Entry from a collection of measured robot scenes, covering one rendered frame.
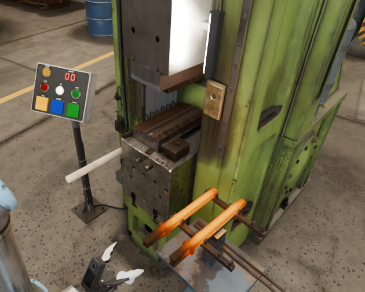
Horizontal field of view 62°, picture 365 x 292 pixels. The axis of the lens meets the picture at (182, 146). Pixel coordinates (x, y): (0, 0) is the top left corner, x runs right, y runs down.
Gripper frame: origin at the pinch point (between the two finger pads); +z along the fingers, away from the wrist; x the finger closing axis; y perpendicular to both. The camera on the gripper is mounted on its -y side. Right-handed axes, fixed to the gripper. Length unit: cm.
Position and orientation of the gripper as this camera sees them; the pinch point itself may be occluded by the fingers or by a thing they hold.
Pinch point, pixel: (130, 254)
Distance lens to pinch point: 114.8
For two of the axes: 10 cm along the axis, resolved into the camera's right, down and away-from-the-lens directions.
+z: 7.0, -3.9, 6.0
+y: -0.7, 8.0, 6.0
